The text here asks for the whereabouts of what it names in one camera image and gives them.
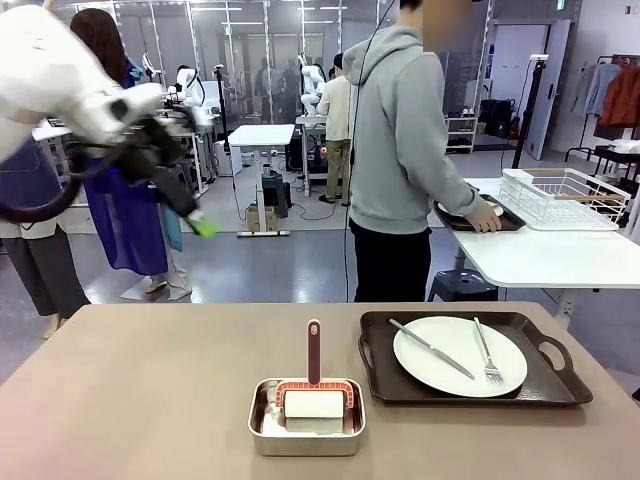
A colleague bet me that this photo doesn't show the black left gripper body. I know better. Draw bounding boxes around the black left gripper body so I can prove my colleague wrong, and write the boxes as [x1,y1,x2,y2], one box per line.
[116,118,200,218]

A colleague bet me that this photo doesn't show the red-handled white lint roller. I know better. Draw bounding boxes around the red-handled white lint roller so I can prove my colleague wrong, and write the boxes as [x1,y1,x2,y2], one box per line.
[275,318,363,421]

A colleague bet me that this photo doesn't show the black tray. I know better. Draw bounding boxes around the black tray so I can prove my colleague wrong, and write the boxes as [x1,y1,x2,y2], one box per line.
[433,193,528,233]

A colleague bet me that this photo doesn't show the dark brown serving tray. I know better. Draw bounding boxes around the dark brown serving tray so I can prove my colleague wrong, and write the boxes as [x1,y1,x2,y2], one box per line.
[358,310,595,408]

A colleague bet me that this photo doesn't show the person's right forearm grey sleeve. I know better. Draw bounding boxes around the person's right forearm grey sleeve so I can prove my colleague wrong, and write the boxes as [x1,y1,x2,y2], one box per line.
[433,167,485,222]

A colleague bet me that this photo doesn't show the person's right hand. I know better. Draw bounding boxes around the person's right hand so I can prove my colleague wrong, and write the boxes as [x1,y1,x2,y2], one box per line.
[471,199,503,235]

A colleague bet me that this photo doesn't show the small grey plastic stool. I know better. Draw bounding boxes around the small grey plastic stool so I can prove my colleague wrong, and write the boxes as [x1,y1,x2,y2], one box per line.
[172,163,199,195]

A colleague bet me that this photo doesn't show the cardboard box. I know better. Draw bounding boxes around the cardboard box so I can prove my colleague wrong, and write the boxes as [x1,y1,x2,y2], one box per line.
[245,205,277,233]

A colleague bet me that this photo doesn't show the stacked grey stools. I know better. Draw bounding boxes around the stacked grey stools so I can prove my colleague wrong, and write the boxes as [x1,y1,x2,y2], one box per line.
[255,169,293,220]

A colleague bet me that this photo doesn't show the long-haired woman in blue gown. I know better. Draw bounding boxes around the long-haired woman in blue gown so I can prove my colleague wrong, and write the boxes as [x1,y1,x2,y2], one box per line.
[69,7,194,302]

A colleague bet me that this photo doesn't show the white standing desk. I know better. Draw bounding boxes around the white standing desk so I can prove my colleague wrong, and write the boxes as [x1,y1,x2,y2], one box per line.
[227,123,297,239]

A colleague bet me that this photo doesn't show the person in denim apron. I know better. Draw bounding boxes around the person in denim apron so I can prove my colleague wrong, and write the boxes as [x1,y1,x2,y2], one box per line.
[0,117,93,342]

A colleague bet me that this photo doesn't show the person in beige top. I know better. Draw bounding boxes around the person in beige top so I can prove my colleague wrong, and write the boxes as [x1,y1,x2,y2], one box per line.
[316,51,354,207]

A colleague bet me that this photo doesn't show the person in grey hoodie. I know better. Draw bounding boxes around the person in grey hoodie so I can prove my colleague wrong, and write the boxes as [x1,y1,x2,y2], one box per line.
[342,0,503,304]

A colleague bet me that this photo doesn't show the rectangular metal tin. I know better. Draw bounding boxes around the rectangular metal tin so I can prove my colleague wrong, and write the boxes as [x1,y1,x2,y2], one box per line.
[246,377,368,458]

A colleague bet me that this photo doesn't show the silver table knife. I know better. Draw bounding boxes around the silver table knife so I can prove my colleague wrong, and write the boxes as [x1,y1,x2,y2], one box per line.
[388,318,477,381]

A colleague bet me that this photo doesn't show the dark blue metal stool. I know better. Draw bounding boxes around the dark blue metal stool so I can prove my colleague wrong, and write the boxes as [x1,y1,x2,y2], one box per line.
[426,269,499,303]

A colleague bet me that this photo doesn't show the white round plate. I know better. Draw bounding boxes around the white round plate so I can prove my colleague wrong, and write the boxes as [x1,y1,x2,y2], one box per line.
[392,315,529,400]

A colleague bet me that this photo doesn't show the black bags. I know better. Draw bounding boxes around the black bags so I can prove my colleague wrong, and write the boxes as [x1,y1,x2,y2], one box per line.
[479,98,519,139]

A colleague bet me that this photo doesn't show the silver fork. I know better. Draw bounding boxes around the silver fork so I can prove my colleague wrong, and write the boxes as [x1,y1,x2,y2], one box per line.
[472,316,506,387]

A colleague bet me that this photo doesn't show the white side table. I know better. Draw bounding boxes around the white side table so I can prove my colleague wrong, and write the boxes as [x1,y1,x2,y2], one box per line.
[448,176,640,322]

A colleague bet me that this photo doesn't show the black pole with white top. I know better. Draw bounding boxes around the black pole with white top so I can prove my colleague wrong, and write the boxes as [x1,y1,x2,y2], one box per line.
[514,53,549,177]

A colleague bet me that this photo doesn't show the grey door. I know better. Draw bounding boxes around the grey door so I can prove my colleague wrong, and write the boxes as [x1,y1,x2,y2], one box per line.
[524,19,574,162]

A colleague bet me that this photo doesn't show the light blue hanging shirt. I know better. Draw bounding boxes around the light blue hanging shirt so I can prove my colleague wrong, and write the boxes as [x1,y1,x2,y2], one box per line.
[571,61,622,119]

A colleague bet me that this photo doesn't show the orange hanging jacket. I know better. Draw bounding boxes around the orange hanging jacket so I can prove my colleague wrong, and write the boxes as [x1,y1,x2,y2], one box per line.
[599,64,640,129]

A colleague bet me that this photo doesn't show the black camera tripod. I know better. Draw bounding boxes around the black camera tripod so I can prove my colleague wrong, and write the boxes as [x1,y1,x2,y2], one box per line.
[213,64,236,177]

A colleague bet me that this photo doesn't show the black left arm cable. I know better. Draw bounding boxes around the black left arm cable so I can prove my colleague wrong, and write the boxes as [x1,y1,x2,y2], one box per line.
[0,142,124,225]

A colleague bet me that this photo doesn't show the thin black hanging cable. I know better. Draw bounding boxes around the thin black hanging cable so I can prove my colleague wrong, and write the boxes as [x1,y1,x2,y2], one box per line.
[342,0,404,303]

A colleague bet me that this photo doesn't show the white wire dish rack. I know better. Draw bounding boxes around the white wire dish rack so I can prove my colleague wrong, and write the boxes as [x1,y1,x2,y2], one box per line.
[499,167,633,233]

